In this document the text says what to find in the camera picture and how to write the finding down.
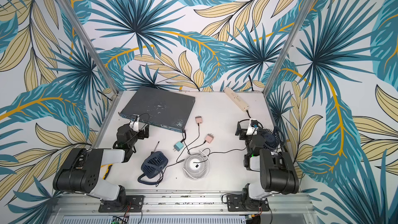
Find pink usb charger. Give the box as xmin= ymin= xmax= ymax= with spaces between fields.
xmin=205 ymin=134 xmax=214 ymax=144
xmin=195 ymin=116 xmax=203 ymax=124

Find beige power strip red sockets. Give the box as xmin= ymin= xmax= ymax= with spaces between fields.
xmin=224 ymin=87 xmax=249 ymax=112

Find teal USB charger plug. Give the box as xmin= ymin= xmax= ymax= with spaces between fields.
xmin=174 ymin=141 xmax=184 ymax=151

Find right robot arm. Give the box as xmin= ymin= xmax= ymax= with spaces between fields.
xmin=235 ymin=119 xmax=299 ymax=201

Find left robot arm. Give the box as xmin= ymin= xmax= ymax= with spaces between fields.
xmin=53 ymin=124 xmax=149 ymax=206

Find dark blue round fan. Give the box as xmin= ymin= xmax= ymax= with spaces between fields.
xmin=260 ymin=129 xmax=281 ymax=151

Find navy blue desk fan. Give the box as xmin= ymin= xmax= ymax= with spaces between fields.
xmin=137 ymin=151 xmax=169 ymax=187

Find white round desk fan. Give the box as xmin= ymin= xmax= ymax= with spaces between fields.
xmin=182 ymin=151 xmax=211 ymax=180

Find yellow black tool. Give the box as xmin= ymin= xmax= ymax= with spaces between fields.
xmin=103 ymin=164 xmax=113 ymax=180

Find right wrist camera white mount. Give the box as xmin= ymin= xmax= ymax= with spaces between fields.
xmin=246 ymin=119 xmax=259 ymax=136

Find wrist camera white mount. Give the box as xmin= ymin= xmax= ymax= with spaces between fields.
xmin=129 ymin=115 xmax=140 ymax=132
xmin=246 ymin=119 xmax=259 ymax=136

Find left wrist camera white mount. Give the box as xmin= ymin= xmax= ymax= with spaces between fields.
xmin=129 ymin=115 xmax=140 ymax=132

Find dark grey network switch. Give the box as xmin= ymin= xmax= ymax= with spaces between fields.
xmin=119 ymin=87 xmax=195 ymax=133

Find thin black charger cable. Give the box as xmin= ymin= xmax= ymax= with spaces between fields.
xmin=177 ymin=122 xmax=206 ymax=162

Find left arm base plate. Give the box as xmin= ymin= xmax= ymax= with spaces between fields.
xmin=98 ymin=195 xmax=145 ymax=213

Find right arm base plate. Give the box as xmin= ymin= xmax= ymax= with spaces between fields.
xmin=221 ymin=193 xmax=269 ymax=212

